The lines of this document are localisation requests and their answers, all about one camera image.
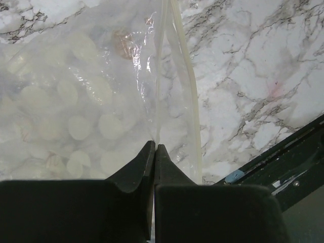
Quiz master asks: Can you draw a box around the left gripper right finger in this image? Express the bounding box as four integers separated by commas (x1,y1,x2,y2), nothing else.
154,145,290,242

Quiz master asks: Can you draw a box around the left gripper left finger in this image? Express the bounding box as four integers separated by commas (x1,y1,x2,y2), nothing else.
1,141,155,242

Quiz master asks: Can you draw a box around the clear zip top bag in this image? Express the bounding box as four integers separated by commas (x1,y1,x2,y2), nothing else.
1,1,202,183

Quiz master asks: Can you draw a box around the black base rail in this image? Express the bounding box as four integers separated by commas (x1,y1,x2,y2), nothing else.
216,116,323,211

